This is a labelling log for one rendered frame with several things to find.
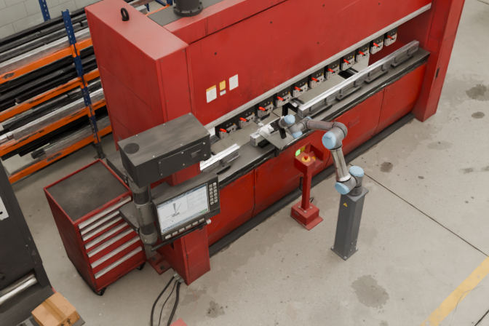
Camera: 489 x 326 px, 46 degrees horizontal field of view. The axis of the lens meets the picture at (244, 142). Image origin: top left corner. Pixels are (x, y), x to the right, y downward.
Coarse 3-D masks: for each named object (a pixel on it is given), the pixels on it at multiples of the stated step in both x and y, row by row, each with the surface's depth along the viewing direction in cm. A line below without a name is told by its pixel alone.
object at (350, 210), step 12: (348, 204) 471; (360, 204) 474; (348, 216) 479; (360, 216) 487; (336, 228) 502; (348, 228) 488; (336, 240) 510; (348, 240) 499; (336, 252) 518; (348, 252) 509
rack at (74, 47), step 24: (168, 0) 569; (72, 48) 522; (24, 72) 502; (96, 72) 554; (48, 96) 531; (0, 120) 509; (72, 120) 563; (24, 144) 539; (72, 144) 583; (96, 144) 600
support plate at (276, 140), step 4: (260, 132) 490; (264, 132) 490; (264, 136) 487; (272, 136) 487; (276, 136) 487; (280, 136) 487; (288, 136) 486; (268, 140) 484; (272, 140) 483; (276, 140) 483; (280, 140) 482; (284, 140) 482; (288, 140) 482; (292, 140) 482; (276, 144) 479; (280, 144) 479; (284, 144) 479
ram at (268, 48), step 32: (288, 0) 427; (320, 0) 452; (352, 0) 480; (384, 0) 511; (416, 0) 548; (224, 32) 400; (256, 32) 421; (288, 32) 446; (320, 32) 473; (352, 32) 504; (384, 32) 539; (192, 64) 395; (224, 64) 416; (256, 64) 440; (288, 64) 466; (224, 96) 434; (256, 96) 460
